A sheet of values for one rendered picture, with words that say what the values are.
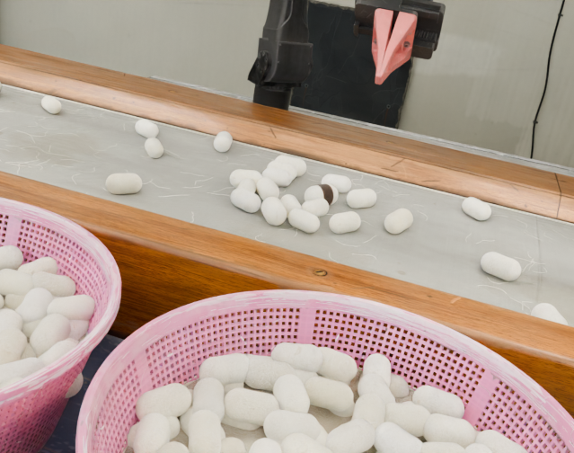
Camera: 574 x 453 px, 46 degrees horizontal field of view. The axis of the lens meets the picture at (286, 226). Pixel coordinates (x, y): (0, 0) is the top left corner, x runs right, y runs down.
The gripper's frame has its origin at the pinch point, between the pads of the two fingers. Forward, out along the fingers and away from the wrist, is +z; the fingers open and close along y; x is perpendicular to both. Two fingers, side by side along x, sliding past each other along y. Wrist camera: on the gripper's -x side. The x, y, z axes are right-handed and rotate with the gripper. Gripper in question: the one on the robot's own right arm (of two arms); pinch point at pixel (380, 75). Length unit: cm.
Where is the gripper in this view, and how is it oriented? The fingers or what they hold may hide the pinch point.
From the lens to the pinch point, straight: 78.3
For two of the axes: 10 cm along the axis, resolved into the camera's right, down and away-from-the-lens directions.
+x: 0.5, 4.7, 8.8
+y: 9.5, 2.5, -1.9
